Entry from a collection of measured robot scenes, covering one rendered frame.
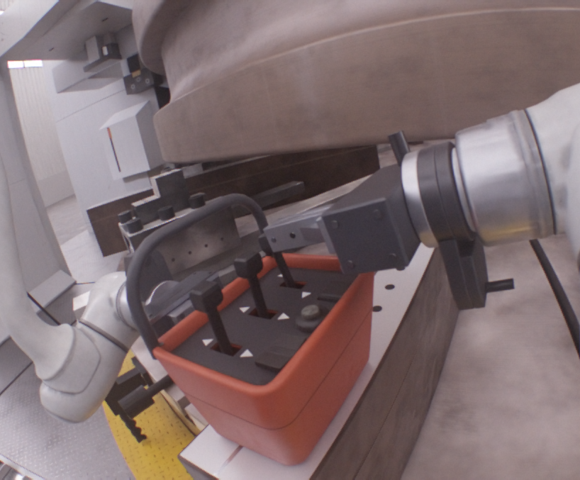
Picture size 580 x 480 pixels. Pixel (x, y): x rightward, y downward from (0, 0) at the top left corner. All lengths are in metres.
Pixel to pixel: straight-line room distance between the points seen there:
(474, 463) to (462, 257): 0.57
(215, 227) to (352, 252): 1.25
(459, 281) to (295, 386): 0.14
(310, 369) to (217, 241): 1.24
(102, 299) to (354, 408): 0.42
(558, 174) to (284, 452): 0.28
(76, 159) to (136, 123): 1.57
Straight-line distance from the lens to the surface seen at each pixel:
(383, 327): 0.47
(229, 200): 0.36
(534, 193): 0.22
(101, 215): 2.65
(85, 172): 5.50
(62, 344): 0.57
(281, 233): 0.33
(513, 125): 0.24
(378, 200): 0.22
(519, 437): 0.82
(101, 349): 0.59
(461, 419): 0.84
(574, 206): 0.22
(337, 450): 0.36
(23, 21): 3.28
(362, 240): 0.23
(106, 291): 0.61
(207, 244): 1.46
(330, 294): 0.33
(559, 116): 0.23
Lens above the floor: 0.97
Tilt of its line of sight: 21 degrees down
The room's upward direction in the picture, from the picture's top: 13 degrees counter-clockwise
